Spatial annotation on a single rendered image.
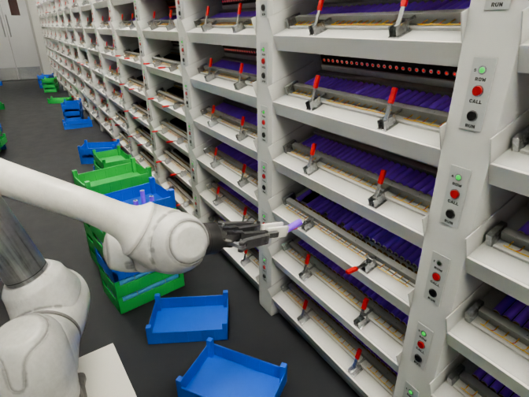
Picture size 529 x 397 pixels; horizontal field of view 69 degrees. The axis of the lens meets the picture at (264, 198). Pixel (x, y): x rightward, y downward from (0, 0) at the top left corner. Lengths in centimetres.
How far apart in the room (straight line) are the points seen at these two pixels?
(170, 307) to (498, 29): 146
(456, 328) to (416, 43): 60
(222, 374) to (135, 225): 88
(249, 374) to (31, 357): 74
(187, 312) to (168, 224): 107
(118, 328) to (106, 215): 106
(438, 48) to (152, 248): 62
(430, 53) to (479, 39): 10
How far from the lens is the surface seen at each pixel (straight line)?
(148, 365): 153
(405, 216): 95
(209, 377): 144
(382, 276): 106
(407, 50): 87
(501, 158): 79
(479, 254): 86
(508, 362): 94
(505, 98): 76
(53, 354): 97
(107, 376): 119
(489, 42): 77
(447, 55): 82
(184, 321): 165
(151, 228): 66
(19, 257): 107
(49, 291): 109
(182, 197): 242
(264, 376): 143
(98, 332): 171
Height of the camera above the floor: 109
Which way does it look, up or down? 25 degrees down
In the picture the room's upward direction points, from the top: straight up
